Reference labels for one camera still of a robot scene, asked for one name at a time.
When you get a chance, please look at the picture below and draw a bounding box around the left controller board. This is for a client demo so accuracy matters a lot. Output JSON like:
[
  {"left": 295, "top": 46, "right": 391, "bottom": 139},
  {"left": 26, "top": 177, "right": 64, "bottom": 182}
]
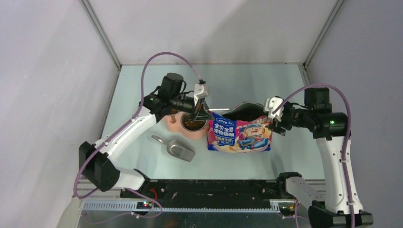
[{"left": 136, "top": 201, "right": 154, "bottom": 210}]

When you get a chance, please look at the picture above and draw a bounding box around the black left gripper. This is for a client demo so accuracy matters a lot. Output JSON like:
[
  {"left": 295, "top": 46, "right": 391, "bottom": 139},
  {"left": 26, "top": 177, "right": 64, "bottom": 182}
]
[{"left": 170, "top": 95, "right": 215, "bottom": 123}]

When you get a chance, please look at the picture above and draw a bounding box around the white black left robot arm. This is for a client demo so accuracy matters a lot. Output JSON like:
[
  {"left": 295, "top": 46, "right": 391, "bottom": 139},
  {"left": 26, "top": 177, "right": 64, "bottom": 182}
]
[{"left": 78, "top": 73, "right": 213, "bottom": 198}]

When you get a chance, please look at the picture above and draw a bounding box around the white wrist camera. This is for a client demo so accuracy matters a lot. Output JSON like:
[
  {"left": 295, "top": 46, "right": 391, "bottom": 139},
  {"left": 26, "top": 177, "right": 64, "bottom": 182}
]
[
  {"left": 193, "top": 83, "right": 209, "bottom": 105},
  {"left": 263, "top": 97, "right": 284, "bottom": 122}
]

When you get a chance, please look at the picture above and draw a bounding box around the aluminium frame rail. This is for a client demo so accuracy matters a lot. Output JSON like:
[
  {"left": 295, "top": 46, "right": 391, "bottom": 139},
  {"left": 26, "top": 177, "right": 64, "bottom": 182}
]
[{"left": 82, "top": 187, "right": 295, "bottom": 212}]

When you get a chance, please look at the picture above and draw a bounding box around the colourful cat food bag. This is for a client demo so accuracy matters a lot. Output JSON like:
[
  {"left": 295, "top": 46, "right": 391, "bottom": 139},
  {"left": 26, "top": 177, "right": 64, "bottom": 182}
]
[{"left": 207, "top": 102, "right": 272, "bottom": 153}]

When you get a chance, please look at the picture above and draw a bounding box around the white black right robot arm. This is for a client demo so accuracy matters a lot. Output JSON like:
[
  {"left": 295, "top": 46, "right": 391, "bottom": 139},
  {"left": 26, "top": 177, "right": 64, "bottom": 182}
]
[{"left": 264, "top": 84, "right": 374, "bottom": 228}]

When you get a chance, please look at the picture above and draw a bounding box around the controller board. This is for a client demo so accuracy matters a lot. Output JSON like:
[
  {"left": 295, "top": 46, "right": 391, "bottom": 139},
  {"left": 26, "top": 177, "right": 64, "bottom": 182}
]
[
  {"left": 278, "top": 205, "right": 296, "bottom": 217},
  {"left": 136, "top": 201, "right": 154, "bottom": 210}
]

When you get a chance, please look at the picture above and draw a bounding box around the steel bowl near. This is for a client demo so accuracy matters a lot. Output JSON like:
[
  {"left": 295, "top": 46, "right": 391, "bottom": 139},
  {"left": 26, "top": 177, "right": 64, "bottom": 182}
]
[{"left": 181, "top": 113, "right": 209, "bottom": 132}]

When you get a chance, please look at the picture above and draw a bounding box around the pink double pet bowl stand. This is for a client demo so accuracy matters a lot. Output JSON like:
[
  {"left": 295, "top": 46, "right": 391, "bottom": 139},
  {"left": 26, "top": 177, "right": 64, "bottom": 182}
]
[{"left": 162, "top": 109, "right": 208, "bottom": 140}]

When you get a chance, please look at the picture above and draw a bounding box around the metal food scoop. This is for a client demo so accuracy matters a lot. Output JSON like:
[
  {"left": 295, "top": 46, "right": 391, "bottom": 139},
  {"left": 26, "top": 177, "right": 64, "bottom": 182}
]
[{"left": 151, "top": 135, "right": 196, "bottom": 162}]

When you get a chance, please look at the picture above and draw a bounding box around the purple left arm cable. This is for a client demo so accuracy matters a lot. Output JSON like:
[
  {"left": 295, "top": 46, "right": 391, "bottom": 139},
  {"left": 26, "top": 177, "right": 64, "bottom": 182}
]
[{"left": 73, "top": 52, "right": 204, "bottom": 200}]

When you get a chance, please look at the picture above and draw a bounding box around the kibble in near bowl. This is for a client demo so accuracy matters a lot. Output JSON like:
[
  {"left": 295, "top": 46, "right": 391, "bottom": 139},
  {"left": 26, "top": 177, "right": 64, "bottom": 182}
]
[{"left": 183, "top": 114, "right": 207, "bottom": 130}]

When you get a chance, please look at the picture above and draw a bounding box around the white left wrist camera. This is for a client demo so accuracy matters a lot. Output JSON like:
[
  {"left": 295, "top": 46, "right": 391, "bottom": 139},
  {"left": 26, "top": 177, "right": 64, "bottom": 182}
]
[{"left": 193, "top": 83, "right": 209, "bottom": 105}]

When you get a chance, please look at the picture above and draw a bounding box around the right controller board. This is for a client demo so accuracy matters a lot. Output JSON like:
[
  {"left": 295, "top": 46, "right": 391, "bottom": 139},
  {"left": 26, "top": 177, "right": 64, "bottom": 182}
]
[{"left": 278, "top": 205, "right": 296, "bottom": 217}]

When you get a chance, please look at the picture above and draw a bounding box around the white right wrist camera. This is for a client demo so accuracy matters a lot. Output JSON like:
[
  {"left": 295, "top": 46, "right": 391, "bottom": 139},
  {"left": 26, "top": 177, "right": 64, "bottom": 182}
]
[{"left": 263, "top": 97, "right": 284, "bottom": 122}]

